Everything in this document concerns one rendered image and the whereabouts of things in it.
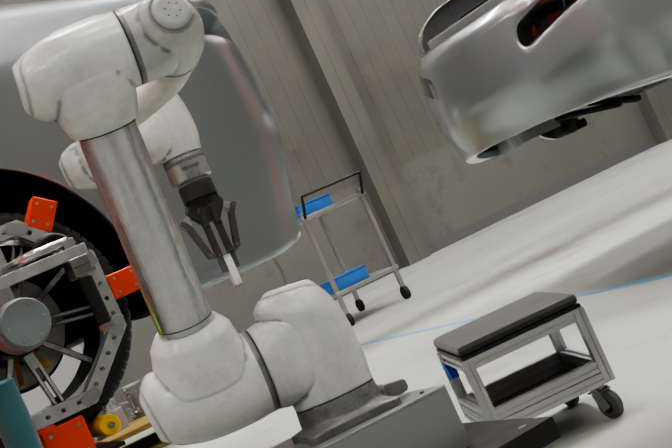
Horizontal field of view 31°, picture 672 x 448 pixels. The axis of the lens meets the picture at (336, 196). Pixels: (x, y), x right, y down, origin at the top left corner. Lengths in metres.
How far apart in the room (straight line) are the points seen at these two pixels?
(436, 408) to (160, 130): 0.84
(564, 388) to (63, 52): 1.72
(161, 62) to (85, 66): 0.13
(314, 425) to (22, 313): 1.23
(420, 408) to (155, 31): 0.79
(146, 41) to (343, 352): 0.64
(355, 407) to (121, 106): 0.66
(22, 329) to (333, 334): 1.24
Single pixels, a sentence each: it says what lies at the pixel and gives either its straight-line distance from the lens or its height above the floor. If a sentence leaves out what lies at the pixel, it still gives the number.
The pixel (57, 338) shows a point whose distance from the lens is 3.59.
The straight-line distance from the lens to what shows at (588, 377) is 3.24.
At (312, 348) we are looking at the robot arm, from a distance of 2.15.
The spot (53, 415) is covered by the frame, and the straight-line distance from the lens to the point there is 3.37.
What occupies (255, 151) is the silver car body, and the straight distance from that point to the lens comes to 3.73.
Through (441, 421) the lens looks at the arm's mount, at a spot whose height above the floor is 0.36.
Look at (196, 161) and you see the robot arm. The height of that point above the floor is 0.99.
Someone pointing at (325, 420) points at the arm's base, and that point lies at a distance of 2.17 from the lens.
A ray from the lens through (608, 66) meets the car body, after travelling 4.78.
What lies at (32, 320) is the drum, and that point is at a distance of 3.23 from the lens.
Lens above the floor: 0.75
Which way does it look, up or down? 1 degrees up
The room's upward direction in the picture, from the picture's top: 24 degrees counter-clockwise
